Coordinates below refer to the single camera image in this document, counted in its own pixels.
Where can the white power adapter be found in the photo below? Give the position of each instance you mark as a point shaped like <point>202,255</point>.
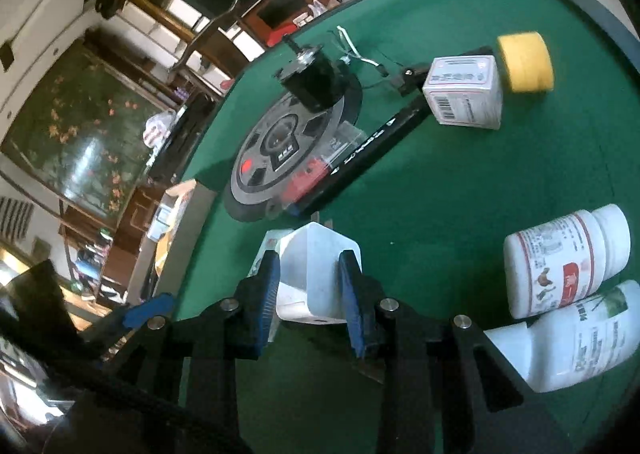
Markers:
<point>310,289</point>

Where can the wooden chair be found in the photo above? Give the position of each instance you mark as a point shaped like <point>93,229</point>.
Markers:
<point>213,45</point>

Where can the cardboard box tray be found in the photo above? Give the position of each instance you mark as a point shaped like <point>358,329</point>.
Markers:
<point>166,249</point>

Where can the small white medicine box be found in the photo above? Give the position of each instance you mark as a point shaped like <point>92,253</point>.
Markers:
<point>465,91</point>

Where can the clear bag with pink item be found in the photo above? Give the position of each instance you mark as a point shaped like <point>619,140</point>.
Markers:
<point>321,163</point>

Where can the black pen blue ends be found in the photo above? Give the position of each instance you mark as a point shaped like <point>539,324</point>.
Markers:
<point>353,166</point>

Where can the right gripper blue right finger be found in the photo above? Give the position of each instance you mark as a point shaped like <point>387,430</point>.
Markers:
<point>361,295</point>

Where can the yellow tape roll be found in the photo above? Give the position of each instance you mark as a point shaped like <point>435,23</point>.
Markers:
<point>527,61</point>

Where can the white pill bottle red label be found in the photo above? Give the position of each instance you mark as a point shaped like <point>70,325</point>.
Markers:
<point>565,260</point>

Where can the black side table white legs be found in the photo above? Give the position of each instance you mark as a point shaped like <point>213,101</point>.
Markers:
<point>185,132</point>

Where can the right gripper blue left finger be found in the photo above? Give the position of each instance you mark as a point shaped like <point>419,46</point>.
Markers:
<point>256,295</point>

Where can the black cylindrical motor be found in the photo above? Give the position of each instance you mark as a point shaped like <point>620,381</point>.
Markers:
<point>309,77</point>

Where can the large green floral painting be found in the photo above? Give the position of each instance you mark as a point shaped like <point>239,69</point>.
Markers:
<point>80,133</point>

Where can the wooden shelf unit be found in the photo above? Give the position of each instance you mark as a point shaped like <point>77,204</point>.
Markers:
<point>165,19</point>

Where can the red white plastic bag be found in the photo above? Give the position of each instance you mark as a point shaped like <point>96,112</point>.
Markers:
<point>157,128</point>

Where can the white pill bottle green label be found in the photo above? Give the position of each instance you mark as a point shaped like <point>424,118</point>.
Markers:
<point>570,345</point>

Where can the small black connector block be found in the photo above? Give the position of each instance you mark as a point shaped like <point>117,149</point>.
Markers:
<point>410,79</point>

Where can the round grey table control panel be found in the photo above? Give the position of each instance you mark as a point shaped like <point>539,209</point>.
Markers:
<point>280,142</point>

